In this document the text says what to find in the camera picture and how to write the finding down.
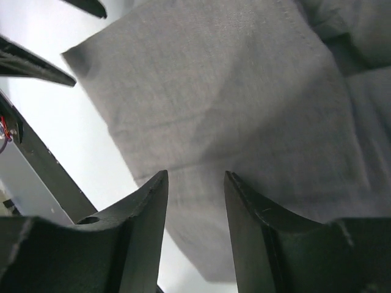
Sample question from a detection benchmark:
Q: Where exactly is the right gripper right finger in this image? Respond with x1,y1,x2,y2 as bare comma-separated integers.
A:
224,172,390,293

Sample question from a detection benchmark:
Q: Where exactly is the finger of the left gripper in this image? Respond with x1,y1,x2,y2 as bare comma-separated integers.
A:
64,0,107,19
1,36,76,87

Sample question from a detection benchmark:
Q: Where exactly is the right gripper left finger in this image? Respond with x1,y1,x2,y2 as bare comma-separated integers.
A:
1,170,169,292

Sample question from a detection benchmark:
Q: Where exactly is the grey long sleeve shirt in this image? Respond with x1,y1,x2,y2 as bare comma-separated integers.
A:
63,1,390,282

